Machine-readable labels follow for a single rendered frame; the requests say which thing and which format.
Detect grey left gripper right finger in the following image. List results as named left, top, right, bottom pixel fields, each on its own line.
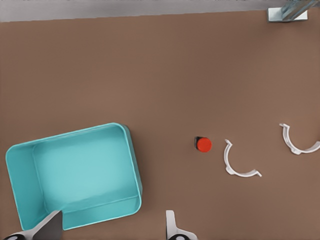
left=165, top=210, right=198, bottom=240

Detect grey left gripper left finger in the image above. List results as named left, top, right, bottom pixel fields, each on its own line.
left=1, top=210, right=63, bottom=240

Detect blue storage box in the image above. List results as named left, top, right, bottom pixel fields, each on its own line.
left=5, top=122, right=143, bottom=231

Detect red button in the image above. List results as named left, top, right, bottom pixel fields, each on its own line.
left=194, top=136, right=213, bottom=153

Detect white curved clip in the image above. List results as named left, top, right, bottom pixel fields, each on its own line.
left=223, top=139, right=263, bottom=178
left=279, top=123, right=320, bottom=156

